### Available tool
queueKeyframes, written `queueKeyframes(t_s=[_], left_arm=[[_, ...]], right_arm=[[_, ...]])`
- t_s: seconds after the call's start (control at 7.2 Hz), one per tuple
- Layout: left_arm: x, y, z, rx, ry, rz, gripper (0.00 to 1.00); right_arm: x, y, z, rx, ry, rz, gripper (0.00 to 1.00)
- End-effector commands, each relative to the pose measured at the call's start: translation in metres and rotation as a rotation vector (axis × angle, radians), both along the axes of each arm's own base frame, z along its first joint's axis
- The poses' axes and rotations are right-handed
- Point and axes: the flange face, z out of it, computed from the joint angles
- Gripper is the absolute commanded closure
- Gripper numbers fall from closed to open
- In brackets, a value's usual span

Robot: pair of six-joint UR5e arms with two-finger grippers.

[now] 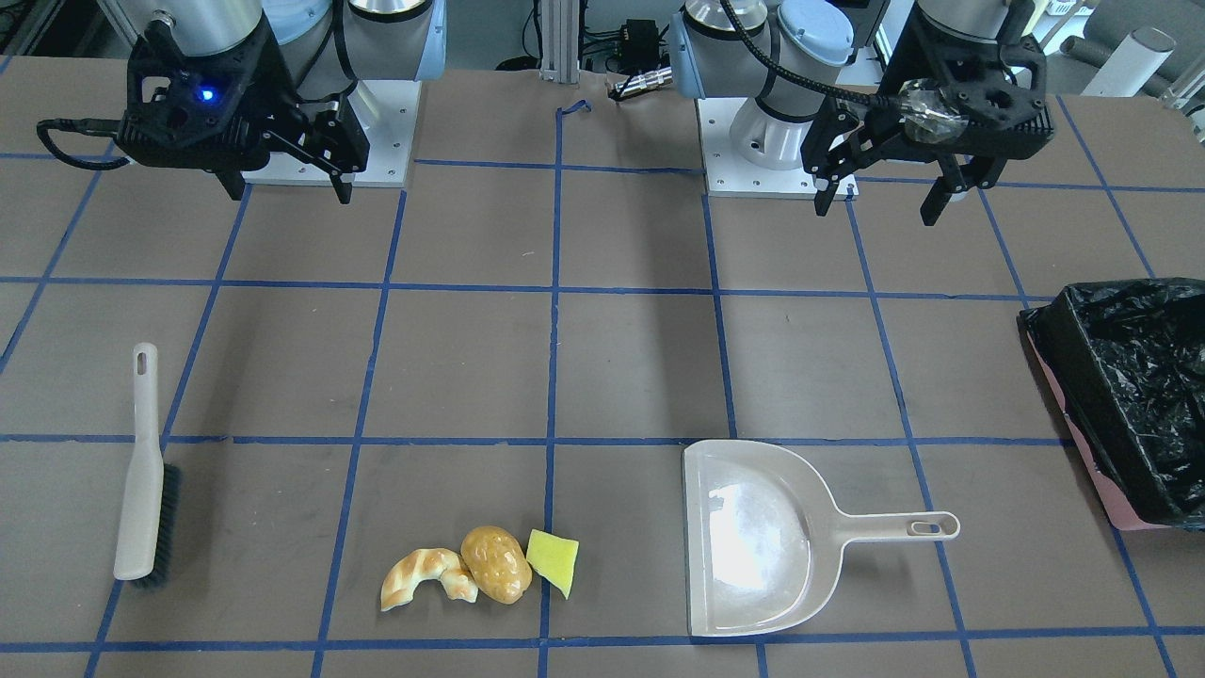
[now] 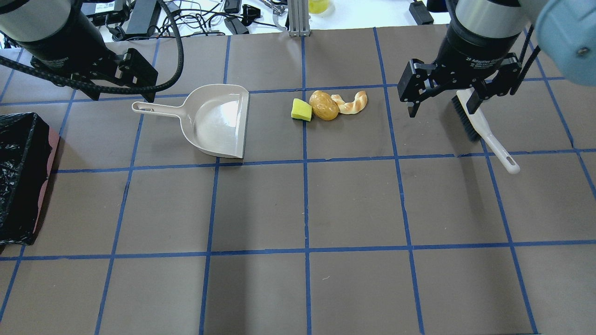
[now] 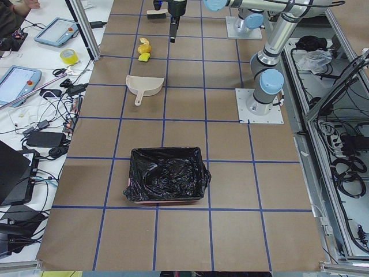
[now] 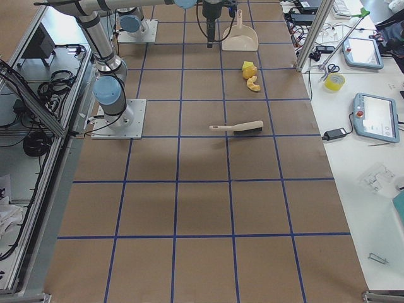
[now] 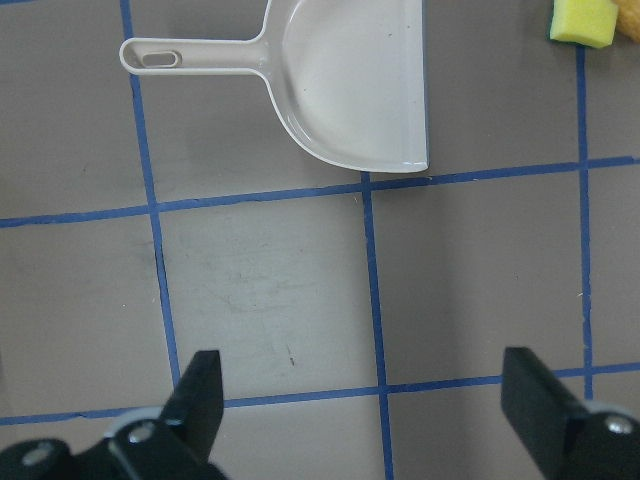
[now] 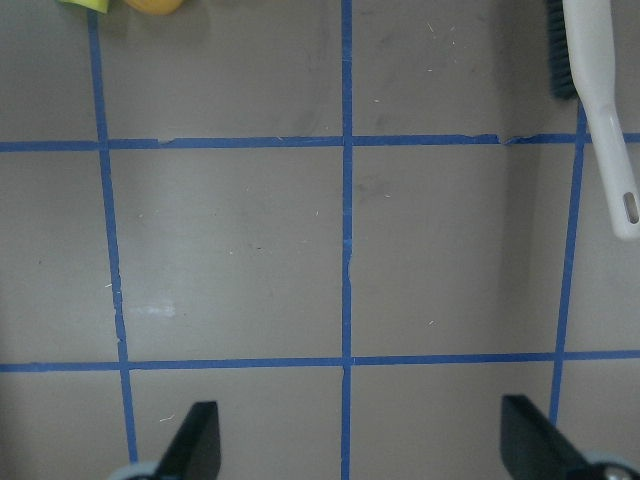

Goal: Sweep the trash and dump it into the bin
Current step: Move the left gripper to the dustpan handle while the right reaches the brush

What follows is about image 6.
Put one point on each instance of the orange peel trash piece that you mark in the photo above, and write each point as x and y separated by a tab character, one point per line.
155	7

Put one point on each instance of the white hand brush black bristles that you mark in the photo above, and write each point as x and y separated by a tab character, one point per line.
582	63

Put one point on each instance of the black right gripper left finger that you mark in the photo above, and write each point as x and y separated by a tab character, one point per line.
195	450

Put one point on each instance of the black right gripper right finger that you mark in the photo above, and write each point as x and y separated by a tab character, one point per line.
532	448

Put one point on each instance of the yellow green sponge piece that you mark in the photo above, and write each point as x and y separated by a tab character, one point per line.
100	6

